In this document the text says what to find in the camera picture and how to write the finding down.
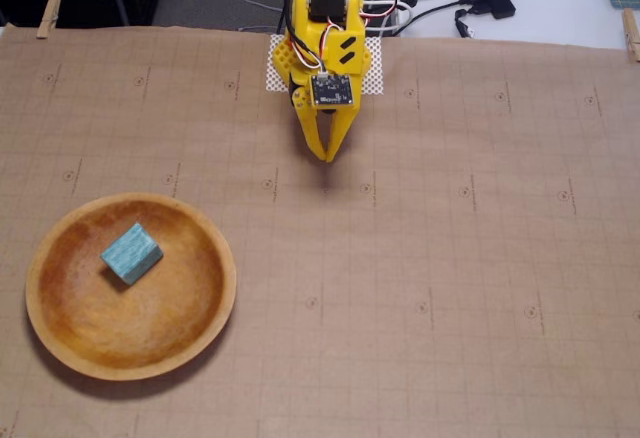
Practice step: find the round wooden bowl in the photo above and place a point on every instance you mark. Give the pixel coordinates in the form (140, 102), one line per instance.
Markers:
(130, 328)

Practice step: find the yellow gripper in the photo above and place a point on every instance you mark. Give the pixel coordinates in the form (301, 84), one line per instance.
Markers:
(344, 125)

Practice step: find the blue painted wooden block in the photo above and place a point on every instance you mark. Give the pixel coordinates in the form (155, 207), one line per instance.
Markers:
(131, 255)

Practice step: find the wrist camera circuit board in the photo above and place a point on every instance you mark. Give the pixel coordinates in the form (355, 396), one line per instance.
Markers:
(332, 90)

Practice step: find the brown gridded gift wrap paper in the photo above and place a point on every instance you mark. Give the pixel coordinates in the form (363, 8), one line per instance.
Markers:
(400, 308)

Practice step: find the wooden clothespin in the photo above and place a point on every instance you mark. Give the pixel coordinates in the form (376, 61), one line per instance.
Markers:
(631, 33)
(49, 13)

